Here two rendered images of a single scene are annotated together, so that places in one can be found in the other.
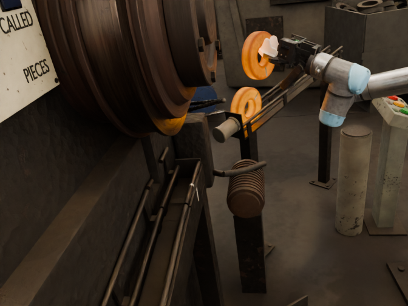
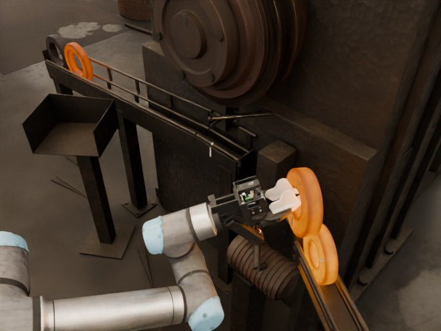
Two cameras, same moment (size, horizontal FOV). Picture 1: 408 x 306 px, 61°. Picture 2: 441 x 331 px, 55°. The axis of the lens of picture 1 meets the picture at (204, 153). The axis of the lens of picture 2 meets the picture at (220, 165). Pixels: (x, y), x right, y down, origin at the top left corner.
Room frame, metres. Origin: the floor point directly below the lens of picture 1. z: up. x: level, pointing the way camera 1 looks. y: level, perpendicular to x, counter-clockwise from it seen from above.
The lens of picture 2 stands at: (1.35, -0.89, 1.58)
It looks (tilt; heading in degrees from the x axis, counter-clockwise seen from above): 41 degrees down; 122
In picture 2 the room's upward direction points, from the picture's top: 1 degrees clockwise
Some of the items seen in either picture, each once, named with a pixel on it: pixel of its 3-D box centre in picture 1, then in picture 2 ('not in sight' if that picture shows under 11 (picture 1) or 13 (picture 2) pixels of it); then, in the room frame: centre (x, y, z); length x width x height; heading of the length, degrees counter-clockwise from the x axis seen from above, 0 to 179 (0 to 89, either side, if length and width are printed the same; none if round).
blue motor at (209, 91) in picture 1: (195, 93); not in sight; (3.04, -0.01, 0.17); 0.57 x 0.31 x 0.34; 8
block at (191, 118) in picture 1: (193, 151); (274, 178); (0.98, 0.03, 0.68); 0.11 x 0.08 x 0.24; 78
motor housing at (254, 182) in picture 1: (250, 229); (258, 300); (1.04, -0.13, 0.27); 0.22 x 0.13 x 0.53; 168
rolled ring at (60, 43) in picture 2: not in sight; (59, 54); (-0.31, 0.31, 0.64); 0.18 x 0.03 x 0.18; 168
